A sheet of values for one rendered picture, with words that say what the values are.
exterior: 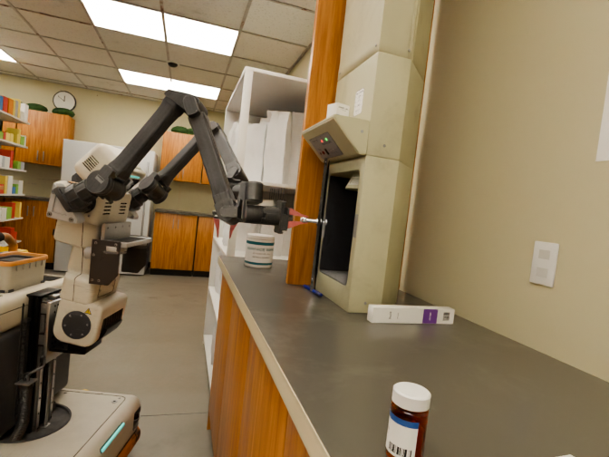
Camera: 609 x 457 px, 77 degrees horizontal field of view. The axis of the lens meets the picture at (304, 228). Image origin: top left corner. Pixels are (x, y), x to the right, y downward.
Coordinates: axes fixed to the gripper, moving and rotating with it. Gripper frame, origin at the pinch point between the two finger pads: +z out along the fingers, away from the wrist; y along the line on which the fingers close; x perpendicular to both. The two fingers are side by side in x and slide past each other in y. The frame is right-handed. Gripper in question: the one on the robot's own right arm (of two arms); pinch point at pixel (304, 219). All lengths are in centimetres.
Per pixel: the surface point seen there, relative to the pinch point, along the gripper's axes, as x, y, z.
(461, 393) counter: -64, -26, 11
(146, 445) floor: 75, -120, -43
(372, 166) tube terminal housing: -14.3, 18.0, 14.0
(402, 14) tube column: -14, 63, 19
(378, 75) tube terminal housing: -14.2, 44.1, 12.7
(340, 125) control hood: -13.9, 28.1, 2.7
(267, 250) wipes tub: 54, -18, 2
